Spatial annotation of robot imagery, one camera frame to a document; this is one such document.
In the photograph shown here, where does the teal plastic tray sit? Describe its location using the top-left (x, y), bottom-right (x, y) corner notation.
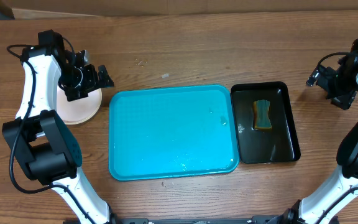
top-left (108, 84), bottom-right (239, 181)

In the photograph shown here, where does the green yellow sponge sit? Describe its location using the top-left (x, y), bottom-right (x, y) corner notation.
top-left (252, 100), bottom-right (272, 130)

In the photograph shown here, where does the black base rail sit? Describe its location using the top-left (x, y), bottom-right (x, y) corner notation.
top-left (120, 215), bottom-right (275, 224)

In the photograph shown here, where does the white plate with ketchup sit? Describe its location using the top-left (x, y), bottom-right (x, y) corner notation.
top-left (57, 88), bottom-right (103, 125)

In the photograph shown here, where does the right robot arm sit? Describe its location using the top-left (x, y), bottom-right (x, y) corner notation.
top-left (269, 73), bottom-right (358, 223)

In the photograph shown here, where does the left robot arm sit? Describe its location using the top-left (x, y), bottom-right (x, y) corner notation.
top-left (2, 44), bottom-right (120, 223)

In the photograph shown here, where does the black water tray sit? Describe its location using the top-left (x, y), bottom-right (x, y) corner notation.
top-left (231, 82), bottom-right (301, 164)

